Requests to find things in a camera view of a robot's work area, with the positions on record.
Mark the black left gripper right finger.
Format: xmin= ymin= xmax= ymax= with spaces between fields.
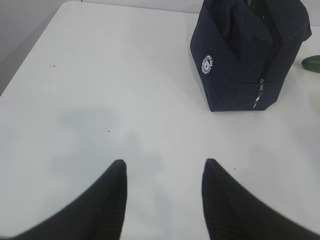
xmin=201 ymin=159 xmax=320 ymax=240

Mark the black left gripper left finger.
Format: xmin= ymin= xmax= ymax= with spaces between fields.
xmin=15 ymin=159 xmax=128 ymax=240

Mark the navy blue lunch bag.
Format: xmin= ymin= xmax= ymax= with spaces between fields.
xmin=190 ymin=0 xmax=312 ymax=112

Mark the green cucumber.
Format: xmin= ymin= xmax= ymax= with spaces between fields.
xmin=301 ymin=55 xmax=320 ymax=73

